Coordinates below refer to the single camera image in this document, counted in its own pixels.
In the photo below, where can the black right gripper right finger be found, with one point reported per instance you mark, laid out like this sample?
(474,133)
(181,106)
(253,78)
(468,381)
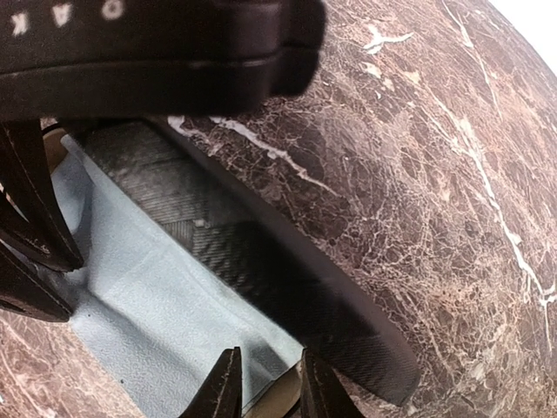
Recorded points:
(322,395)

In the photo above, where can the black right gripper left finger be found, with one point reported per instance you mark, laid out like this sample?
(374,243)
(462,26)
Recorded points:
(221,393)

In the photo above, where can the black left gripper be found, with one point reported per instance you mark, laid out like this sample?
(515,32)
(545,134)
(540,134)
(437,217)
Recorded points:
(83,60)

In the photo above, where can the blue cleaning cloth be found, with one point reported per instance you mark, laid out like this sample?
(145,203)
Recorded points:
(154,317)

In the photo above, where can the black quilted glasses case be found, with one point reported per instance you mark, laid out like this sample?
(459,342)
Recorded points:
(257,253)

